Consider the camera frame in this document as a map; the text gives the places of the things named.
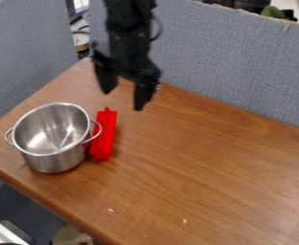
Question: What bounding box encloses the red plastic block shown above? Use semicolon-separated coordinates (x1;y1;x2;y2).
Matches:
89;107;117;161

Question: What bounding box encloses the round wooden clock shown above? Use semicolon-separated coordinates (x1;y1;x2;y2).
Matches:
71;31;89;52

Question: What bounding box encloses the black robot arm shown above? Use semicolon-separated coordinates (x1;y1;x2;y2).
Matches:
90;0;162;111

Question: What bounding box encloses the green object behind partition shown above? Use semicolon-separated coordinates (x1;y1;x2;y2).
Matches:
260;6;285;19

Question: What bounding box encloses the white grey equipment corner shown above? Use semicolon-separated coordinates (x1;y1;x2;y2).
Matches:
0;223;35;245

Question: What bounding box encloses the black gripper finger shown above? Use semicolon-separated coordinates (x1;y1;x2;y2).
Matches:
133;76;160;111
93;59;117;95

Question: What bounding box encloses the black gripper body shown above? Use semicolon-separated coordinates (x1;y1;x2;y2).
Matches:
90;24;161;81

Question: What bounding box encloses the stainless steel pot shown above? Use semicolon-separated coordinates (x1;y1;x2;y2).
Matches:
3;102;104;174

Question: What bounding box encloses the grey fabric partition panel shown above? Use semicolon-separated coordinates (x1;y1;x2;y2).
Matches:
89;0;299;127

